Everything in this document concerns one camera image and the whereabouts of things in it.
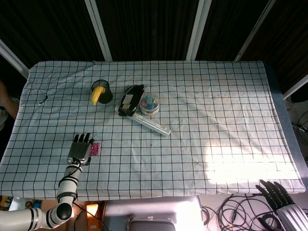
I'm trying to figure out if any white black checked tablecloth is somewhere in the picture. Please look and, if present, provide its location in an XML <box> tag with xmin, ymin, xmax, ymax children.
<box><xmin>0</xmin><ymin>60</ymin><xmax>305</xmax><ymax>202</ymax></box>

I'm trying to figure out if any black mesh pen cup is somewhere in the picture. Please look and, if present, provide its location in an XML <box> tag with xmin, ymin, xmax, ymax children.
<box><xmin>91</xmin><ymin>80</ymin><xmax>114</xmax><ymax>104</ymax></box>

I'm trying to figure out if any blue grey table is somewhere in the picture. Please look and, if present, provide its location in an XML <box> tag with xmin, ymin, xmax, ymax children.
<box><xmin>263</xmin><ymin>61</ymin><xmax>308</xmax><ymax>193</ymax></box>

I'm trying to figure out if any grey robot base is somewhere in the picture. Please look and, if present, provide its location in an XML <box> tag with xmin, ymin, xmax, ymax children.
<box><xmin>104</xmin><ymin>196</ymin><xmax>205</xmax><ymax>231</ymax></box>

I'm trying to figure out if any yellow banana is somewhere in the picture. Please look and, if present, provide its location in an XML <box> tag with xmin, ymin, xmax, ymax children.
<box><xmin>91</xmin><ymin>87</ymin><xmax>105</xmax><ymax>105</ymax></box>

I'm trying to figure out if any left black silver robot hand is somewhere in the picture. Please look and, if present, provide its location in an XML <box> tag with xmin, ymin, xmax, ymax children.
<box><xmin>66</xmin><ymin>132</ymin><xmax>95</xmax><ymax>167</ymax></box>

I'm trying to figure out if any white metal frame bar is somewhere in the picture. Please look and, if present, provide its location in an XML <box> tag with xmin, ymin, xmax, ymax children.
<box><xmin>282</xmin><ymin>74</ymin><xmax>308</xmax><ymax>100</ymax></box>
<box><xmin>0</xmin><ymin>39</ymin><xmax>30</xmax><ymax>79</ymax></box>
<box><xmin>186</xmin><ymin>0</ymin><xmax>212</xmax><ymax>61</ymax></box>
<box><xmin>84</xmin><ymin>0</ymin><xmax>113</xmax><ymax>61</ymax></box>
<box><xmin>234</xmin><ymin>0</ymin><xmax>277</xmax><ymax>62</ymax></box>

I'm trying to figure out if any clear round binder clip box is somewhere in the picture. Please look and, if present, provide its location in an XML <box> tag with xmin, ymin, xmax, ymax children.
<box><xmin>140</xmin><ymin>92</ymin><xmax>161</xmax><ymax>117</ymax></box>

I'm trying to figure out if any black stapler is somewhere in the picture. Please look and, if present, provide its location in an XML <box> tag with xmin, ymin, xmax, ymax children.
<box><xmin>117</xmin><ymin>84</ymin><xmax>145</xmax><ymax>117</ymax></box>

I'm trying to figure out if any clear long plastic box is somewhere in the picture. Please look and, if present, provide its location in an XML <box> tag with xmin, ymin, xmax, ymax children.
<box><xmin>115</xmin><ymin>104</ymin><xmax>172</xmax><ymax>138</ymax></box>

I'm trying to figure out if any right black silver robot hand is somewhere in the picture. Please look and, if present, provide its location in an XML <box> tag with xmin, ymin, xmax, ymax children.
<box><xmin>255</xmin><ymin>179</ymin><xmax>308</xmax><ymax>231</ymax></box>

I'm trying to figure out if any black cable bundle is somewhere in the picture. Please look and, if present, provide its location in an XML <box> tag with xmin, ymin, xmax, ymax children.
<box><xmin>201</xmin><ymin>192</ymin><xmax>283</xmax><ymax>231</ymax></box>

